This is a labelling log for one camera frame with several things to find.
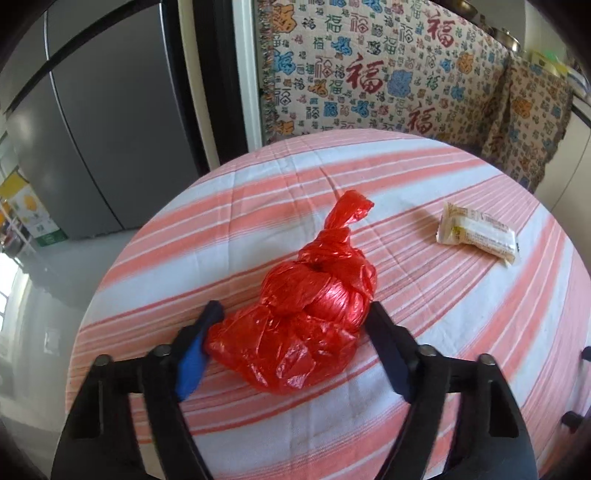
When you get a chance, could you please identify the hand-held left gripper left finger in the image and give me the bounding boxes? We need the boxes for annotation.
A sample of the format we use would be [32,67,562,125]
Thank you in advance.
[51,300,225,480]

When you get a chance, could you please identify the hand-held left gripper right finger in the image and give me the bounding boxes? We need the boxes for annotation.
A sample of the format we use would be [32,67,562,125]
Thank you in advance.
[365,301,539,480]

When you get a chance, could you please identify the red plastic bag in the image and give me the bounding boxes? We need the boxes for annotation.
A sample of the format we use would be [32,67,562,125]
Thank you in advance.
[203,189,378,396]

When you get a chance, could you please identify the pink striped tablecloth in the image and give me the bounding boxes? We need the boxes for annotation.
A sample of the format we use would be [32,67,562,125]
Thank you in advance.
[65,128,591,480]

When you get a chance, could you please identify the white yellow snack packet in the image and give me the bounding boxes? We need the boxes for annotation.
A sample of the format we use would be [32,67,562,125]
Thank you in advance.
[436,202,521,267]

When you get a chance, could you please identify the white kitchen counter cabinet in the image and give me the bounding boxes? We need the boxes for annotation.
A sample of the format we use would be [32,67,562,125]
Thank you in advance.
[531,99,591,227]

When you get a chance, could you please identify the yellow white cardboard box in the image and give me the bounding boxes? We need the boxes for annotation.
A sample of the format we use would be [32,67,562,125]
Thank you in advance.
[0,170,68,248]

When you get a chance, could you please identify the small printed cloth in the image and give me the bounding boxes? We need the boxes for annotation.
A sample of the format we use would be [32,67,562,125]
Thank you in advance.
[480,55,575,195]

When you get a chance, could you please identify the grey refrigerator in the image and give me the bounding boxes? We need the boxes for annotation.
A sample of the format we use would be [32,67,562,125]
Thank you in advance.
[0,0,211,241]

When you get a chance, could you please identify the yellow green plastic bags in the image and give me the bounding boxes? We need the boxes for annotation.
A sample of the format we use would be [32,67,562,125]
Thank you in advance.
[522,46,588,95]

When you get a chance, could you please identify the steel pot with lid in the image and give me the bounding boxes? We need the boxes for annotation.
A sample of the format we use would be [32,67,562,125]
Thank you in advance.
[488,25,523,52]

